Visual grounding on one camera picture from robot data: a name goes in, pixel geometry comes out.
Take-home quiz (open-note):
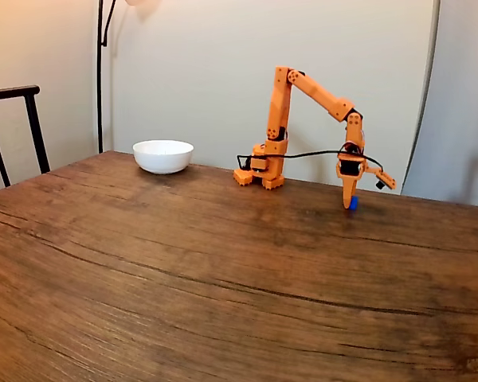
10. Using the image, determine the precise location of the black wooden chair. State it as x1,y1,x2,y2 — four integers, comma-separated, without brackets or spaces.
0,84,52,188

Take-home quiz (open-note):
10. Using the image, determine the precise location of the orange gripper camera mount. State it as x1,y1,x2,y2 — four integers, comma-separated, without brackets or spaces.
362,165,398,191

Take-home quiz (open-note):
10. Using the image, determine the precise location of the white bowl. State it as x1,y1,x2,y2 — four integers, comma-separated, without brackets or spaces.
132,138,195,175

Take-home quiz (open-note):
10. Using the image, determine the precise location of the black floor lamp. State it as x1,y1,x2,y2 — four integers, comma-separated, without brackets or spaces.
96,0,163,154

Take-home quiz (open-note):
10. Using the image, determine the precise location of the black camera cable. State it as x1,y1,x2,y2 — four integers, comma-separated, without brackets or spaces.
237,148,386,171

